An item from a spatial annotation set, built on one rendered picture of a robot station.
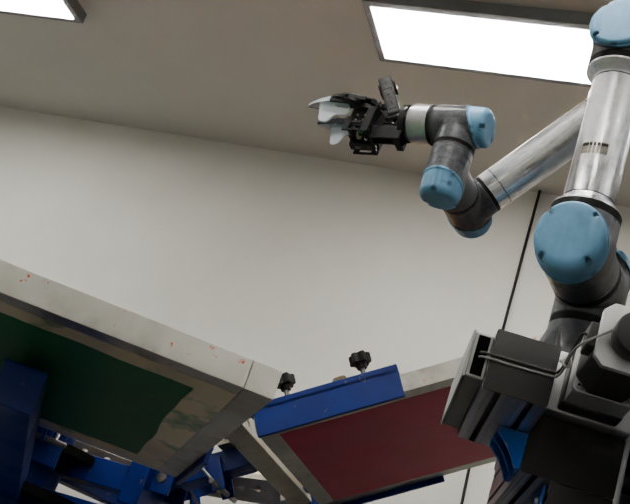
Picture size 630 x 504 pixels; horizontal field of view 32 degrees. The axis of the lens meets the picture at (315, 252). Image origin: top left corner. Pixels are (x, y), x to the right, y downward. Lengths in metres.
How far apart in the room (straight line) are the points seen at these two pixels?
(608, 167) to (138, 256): 3.67
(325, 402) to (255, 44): 2.63
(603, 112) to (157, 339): 0.91
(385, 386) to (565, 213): 0.59
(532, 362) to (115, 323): 0.56
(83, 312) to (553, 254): 0.78
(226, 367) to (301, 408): 0.88
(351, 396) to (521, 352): 0.72
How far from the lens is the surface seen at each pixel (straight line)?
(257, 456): 2.45
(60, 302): 1.32
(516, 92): 4.36
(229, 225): 5.20
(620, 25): 1.99
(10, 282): 1.33
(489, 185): 2.05
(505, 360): 1.52
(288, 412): 2.21
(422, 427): 2.39
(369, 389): 2.18
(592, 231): 1.76
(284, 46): 4.55
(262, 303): 4.96
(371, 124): 2.06
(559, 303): 1.90
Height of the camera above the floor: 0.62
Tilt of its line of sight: 22 degrees up
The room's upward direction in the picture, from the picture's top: 19 degrees clockwise
